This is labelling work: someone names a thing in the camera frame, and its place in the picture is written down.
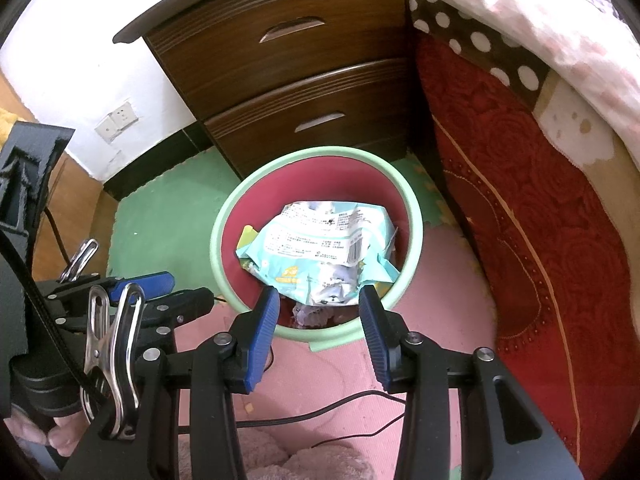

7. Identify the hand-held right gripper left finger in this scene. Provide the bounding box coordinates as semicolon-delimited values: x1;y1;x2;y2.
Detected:
60;285;282;480

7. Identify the cream printed sheet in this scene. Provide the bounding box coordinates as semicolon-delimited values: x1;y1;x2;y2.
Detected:
532;67;618;166

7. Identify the blue wet wipes packet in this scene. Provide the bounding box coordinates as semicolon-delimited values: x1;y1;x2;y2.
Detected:
235;201;401;307

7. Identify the thick black cable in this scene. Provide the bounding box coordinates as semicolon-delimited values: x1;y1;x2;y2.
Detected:
0;230;108;406

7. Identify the pink foam floor mat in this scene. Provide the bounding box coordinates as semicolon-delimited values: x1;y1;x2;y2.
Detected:
170;225;501;480

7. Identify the metal spring clip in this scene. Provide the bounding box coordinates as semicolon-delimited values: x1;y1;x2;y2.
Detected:
80;282;147;442
59;239;100;283

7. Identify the red patterned bed cover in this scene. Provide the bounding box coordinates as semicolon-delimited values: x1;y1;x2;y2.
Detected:
415;35;640;471

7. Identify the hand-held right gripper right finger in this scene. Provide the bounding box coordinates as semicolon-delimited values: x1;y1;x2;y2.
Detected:
358;284;583;480

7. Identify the dark wooden drawer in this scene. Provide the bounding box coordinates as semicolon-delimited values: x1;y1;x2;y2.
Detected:
145;0;408;106
204;60;413;181

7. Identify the person's left hand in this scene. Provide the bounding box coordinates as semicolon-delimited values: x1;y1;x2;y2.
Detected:
4;405;93;458

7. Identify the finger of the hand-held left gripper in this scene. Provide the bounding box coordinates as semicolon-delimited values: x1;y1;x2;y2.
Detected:
47;271;176;306
142;287;216;343

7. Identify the brown polka dot fabric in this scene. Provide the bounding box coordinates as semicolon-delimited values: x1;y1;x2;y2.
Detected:
407;0;551;106

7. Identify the thin black cable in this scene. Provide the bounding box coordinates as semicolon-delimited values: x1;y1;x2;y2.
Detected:
44;207;71;263
235;390;408;448

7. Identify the light wooden wardrobe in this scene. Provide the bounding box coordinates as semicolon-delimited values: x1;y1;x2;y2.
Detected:
0;75;108;281

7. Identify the white wall plate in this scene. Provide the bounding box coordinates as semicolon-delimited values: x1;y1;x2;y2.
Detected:
95;114;118;142

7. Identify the white wall power socket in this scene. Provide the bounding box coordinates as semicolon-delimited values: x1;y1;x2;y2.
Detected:
111;101;138;128

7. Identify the red bucket with green rim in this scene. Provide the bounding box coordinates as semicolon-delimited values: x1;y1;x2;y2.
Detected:
210;146;426;353

